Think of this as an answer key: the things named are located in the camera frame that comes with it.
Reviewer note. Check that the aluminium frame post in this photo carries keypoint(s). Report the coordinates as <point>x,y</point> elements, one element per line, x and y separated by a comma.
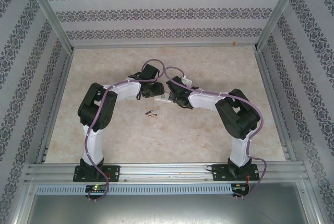
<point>314,203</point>
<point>54,17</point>
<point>22,203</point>
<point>274,17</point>

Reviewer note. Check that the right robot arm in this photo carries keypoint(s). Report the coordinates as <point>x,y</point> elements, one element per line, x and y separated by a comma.
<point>240,151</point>

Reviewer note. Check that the wide aluminium mounting rail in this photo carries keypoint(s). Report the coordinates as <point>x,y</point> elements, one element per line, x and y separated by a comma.
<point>167,171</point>

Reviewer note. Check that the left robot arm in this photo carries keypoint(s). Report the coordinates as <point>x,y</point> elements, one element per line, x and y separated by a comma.
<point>94,145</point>

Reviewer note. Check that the aluminium frame rail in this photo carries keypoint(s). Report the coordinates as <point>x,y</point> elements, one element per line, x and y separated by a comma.
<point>164,47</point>
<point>57,104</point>
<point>274,104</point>

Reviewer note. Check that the small circuit board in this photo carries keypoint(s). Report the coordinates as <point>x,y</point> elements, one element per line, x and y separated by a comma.
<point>240,187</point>
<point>95,188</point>

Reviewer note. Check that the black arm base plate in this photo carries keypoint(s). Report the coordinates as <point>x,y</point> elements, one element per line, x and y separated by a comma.
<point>113,173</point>
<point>219,173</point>

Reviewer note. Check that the grey metal sheet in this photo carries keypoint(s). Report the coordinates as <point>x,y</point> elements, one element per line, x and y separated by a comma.
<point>167,211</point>

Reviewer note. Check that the white remote control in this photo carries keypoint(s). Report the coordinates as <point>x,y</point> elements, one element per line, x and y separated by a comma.
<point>162,99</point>

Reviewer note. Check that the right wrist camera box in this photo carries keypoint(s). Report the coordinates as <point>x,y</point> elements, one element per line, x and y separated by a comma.
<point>186,80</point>

